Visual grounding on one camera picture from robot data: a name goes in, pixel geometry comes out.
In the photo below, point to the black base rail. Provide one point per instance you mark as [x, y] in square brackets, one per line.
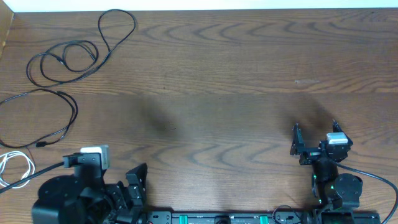
[282, 215]

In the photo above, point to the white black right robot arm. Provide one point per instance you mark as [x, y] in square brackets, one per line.
[338, 194]

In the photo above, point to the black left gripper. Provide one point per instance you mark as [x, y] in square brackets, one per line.
[123, 193]

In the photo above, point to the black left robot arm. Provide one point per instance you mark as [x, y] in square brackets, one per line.
[84, 197]

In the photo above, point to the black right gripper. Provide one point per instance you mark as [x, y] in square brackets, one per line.
[298, 147]

